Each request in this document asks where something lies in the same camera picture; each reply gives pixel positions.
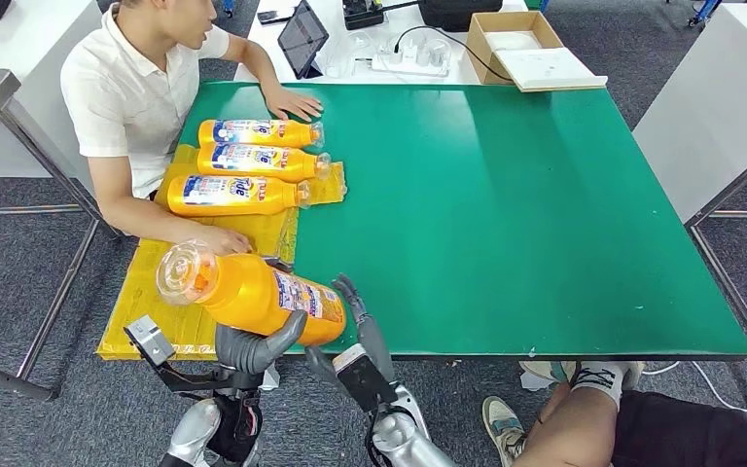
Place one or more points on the black phone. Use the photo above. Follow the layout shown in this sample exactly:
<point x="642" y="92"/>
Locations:
<point x="275" y="16"/>

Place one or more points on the black bag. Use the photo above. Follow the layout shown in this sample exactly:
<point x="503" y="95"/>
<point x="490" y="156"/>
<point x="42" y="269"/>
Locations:
<point x="460" y="13"/>

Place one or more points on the white foam insert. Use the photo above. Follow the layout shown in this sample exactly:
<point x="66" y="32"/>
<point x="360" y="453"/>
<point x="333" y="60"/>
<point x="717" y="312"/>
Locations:
<point x="513" y="40"/>

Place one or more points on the white plastic piece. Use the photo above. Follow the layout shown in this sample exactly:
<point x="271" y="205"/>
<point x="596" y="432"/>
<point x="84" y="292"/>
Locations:
<point x="270" y="377"/>

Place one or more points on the black tablet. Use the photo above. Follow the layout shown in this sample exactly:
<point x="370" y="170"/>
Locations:
<point x="302" y="39"/>

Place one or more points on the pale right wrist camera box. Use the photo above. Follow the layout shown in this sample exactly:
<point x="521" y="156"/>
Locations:
<point x="364" y="377"/>

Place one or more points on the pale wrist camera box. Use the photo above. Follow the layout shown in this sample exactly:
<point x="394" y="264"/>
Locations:
<point x="364" y="377"/>
<point x="148" y="341"/>

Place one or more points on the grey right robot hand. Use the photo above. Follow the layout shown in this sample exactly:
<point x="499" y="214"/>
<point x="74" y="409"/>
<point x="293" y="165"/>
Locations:
<point x="367" y="335"/>

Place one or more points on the person with white sock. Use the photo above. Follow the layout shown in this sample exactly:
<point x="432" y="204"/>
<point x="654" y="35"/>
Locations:
<point x="579" y="432"/>

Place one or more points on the white table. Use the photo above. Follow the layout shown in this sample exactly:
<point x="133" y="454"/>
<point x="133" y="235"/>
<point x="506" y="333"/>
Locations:
<point x="360" y="71"/>
<point x="715" y="109"/>
<point x="25" y="51"/>

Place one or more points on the seated person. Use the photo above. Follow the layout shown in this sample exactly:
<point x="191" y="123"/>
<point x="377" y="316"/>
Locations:
<point x="122" y="103"/>

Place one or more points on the white flat box lid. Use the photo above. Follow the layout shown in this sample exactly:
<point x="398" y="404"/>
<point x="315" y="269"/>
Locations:
<point x="549" y="71"/>

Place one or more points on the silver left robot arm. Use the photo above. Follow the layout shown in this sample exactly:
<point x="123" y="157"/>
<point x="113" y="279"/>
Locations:
<point x="199" y="428"/>

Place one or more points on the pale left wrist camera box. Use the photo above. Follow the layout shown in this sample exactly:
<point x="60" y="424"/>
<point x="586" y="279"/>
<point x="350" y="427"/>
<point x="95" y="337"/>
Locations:
<point x="148" y="341"/>

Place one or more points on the person's left hand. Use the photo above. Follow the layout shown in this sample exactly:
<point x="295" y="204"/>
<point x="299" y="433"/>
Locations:
<point x="293" y="103"/>

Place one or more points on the white power strip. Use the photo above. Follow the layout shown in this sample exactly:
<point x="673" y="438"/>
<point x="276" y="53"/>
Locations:
<point x="409" y="66"/>

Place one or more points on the black charger device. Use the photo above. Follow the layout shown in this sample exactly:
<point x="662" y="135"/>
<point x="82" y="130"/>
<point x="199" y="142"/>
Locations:
<point x="362" y="14"/>

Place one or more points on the person's right hand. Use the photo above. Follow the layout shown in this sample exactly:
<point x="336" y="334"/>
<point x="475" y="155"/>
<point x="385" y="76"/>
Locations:
<point x="225" y="240"/>

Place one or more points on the brown cardboard box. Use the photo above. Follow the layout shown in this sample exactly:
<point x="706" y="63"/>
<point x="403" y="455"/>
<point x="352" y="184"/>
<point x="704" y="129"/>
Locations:
<point x="476" y="51"/>

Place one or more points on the clear plastic packaging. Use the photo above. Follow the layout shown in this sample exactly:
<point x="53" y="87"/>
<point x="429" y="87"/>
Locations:
<point x="351" y="55"/>

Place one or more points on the orange detergent bottle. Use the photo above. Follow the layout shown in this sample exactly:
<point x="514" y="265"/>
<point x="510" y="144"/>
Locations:
<point x="257" y="296"/>
<point x="257" y="162"/>
<point x="254" y="134"/>
<point x="232" y="196"/>

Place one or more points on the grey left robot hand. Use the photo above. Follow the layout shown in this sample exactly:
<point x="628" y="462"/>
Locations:
<point x="251" y="351"/>

